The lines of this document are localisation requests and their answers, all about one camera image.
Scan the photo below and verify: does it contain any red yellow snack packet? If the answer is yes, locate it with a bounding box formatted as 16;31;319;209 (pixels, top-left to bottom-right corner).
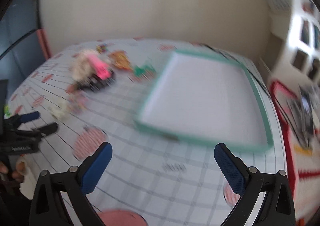
108;50;132;71

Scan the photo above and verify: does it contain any pink black wall strip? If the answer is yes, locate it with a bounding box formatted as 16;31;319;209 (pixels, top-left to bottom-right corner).
36;28;52;60

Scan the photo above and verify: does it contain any green plastic hair clip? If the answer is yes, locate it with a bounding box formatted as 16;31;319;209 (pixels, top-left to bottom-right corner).
133;64;156;77

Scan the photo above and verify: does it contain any white cutout headboard shelf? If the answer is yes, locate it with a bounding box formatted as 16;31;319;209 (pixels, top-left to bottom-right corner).
258;0;319;90

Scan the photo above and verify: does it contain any pomegranate print grid bedsheet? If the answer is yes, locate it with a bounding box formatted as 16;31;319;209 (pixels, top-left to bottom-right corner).
1;39;295;225

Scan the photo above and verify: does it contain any left gloved hand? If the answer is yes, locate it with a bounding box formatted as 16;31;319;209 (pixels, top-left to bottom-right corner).
0;157;33;200

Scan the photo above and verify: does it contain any cream mesh bath sponge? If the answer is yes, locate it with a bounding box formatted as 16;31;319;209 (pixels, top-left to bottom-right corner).
72;49;100;82

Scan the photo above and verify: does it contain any red white crochet mat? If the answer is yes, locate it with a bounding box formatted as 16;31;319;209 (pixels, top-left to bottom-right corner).
270;80;319;225

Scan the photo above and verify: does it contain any pink hair roller clip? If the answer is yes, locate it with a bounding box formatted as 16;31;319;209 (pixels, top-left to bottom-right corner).
87;54;111;80

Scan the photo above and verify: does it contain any smartphone on mat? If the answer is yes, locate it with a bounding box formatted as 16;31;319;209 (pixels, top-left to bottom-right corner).
287;85;319;150

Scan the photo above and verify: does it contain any teal rimmed white tray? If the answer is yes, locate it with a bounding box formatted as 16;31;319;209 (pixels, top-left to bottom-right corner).
134;51;274;152

